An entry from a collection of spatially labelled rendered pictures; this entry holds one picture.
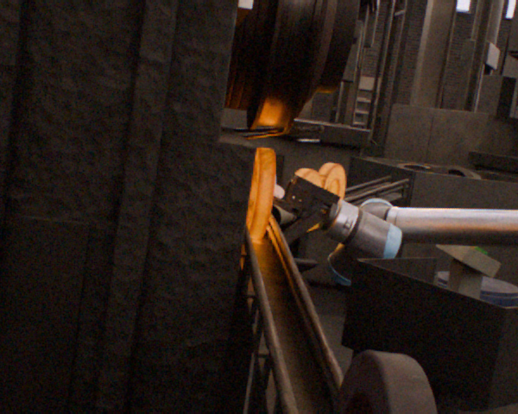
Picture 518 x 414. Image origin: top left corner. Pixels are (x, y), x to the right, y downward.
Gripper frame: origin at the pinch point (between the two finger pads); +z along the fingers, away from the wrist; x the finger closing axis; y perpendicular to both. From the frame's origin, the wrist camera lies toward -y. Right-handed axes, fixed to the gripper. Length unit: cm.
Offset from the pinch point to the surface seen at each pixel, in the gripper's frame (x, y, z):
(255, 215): 21.4, -2.8, -1.6
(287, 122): 21.7, 16.2, 1.1
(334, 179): -43, 9, -26
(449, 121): -372, 78, -151
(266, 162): 19.0, 7.3, 0.9
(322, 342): 84, -7, -7
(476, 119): -348, 84, -160
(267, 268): 37.0, -9.1, -5.4
